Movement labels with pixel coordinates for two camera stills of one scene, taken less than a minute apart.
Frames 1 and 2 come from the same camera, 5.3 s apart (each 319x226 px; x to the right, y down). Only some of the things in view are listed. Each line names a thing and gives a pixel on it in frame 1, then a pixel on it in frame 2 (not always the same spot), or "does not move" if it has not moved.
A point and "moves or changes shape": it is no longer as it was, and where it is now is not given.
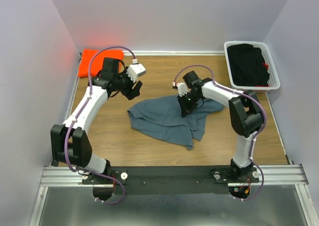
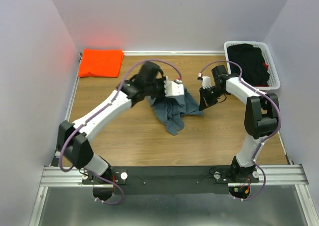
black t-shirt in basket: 246,65 does not move
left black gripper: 130,94 to 163,96
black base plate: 168,179 does not move
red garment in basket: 266,67 does not move
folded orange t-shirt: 97,61 does not move
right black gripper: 186,109 to 205,102
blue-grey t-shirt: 161,117 moves or changes shape
